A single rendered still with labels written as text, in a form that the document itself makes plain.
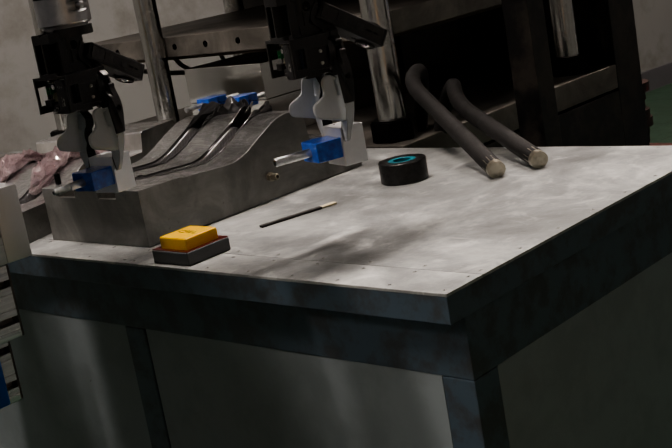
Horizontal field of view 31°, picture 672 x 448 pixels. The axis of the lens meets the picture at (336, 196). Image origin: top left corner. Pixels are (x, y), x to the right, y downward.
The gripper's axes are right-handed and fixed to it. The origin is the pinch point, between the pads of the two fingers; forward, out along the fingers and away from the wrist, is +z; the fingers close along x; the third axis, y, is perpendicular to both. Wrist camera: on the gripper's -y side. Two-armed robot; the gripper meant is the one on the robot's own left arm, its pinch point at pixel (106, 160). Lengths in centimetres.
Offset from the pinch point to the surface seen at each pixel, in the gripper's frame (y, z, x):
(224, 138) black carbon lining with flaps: -32.7, 4.2, -7.0
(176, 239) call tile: 1.1, 11.5, 12.4
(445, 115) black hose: -57, 7, 22
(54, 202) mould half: -7.5, 8.5, -23.5
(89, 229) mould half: -6.7, 12.8, -15.3
